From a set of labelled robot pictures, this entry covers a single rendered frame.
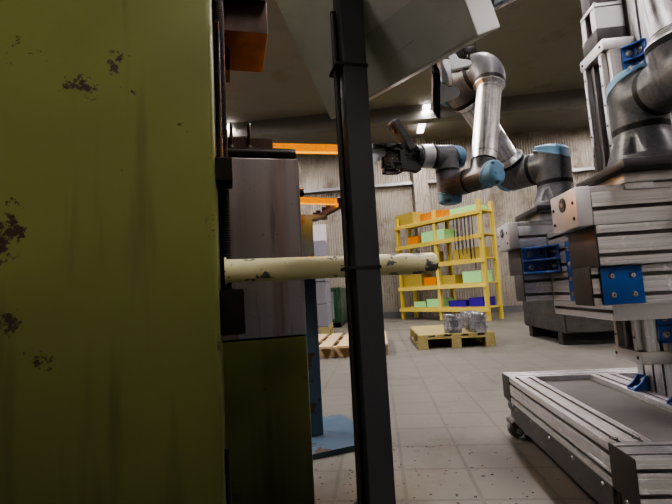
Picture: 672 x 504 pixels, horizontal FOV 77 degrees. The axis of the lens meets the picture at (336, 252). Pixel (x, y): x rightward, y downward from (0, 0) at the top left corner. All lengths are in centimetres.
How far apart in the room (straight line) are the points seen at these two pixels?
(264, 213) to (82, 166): 43
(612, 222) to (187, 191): 89
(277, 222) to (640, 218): 82
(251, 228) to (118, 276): 39
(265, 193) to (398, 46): 49
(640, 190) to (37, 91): 119
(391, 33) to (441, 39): 9
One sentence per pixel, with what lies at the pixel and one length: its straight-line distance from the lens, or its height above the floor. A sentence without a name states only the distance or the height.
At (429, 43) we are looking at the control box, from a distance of 74.
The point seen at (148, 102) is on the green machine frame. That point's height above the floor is 91.
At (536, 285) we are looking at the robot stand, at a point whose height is 56.
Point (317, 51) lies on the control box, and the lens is 89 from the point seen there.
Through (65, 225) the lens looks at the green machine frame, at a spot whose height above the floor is 70.
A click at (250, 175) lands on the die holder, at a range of 109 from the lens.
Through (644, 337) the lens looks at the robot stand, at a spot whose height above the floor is 40.
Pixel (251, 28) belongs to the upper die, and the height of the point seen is 128.
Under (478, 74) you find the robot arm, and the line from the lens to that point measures 150.
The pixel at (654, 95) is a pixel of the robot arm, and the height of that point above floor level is 95.
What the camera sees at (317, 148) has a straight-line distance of 129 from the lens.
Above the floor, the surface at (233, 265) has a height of 63.
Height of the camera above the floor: 57
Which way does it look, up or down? 6 degrees up
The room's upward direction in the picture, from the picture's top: 3 degrees counter-clockwise
